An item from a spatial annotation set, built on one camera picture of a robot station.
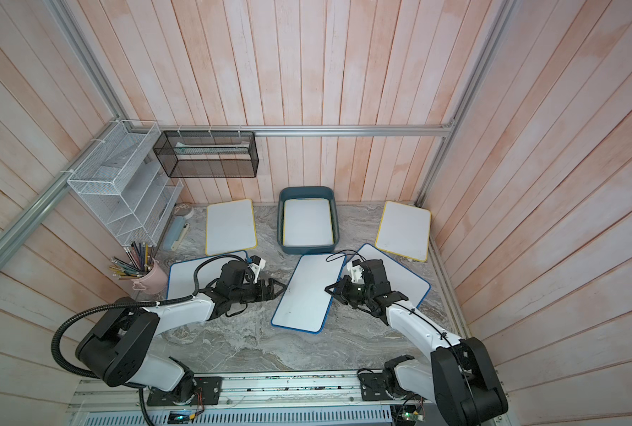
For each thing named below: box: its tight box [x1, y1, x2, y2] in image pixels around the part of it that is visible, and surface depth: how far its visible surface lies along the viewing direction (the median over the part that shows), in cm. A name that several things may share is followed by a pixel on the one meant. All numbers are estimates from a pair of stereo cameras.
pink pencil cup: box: [118, 258, 168, 295], surface depth 88 cm
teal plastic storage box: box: [276, 186, 340, 255], surface depth 116 cm
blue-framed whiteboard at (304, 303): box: [270, 252, 348, 335], surface depth 86 cm
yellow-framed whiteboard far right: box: [374, 200, 431, 262], surface depth 119 cm
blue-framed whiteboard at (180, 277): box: [166, 256, 245, 300], surface depth 97 cm
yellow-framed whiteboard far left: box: [205, 198, 258, 256], surface depth 115 cm
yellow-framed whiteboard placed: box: [282, 197, 335, 246], surface depth 113 cm
